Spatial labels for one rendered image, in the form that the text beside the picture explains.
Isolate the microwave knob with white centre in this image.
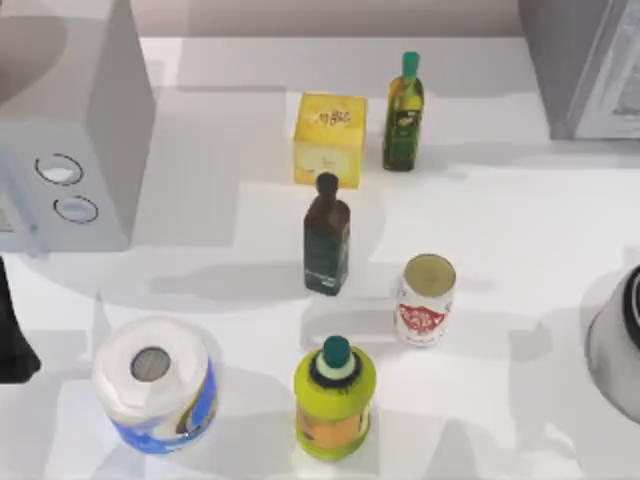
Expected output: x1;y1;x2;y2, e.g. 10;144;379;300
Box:
34;153;84;186

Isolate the wide yellow-green bottle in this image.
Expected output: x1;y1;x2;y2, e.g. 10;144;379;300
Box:
293;335;377;459

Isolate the yellow box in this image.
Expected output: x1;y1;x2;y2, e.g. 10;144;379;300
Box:
291;92;369;191

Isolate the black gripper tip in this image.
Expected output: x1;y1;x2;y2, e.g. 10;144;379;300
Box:
0;255;42;385

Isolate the pale microwave oven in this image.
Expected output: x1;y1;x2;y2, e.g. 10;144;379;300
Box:
0;0;156;257

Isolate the dark brown bottle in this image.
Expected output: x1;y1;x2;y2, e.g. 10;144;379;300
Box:
302;172;352;296

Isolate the red and white can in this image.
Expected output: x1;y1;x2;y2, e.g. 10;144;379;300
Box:
396;253;457;348

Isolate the microwave knob with blue centre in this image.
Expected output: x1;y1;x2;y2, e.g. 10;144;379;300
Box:
53;195;99;224

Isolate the tall green oil bottle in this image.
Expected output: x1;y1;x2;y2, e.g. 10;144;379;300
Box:
382;50;426;173

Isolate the white paper roll blue wrap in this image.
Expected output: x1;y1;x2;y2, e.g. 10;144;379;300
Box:
92;314;219;456

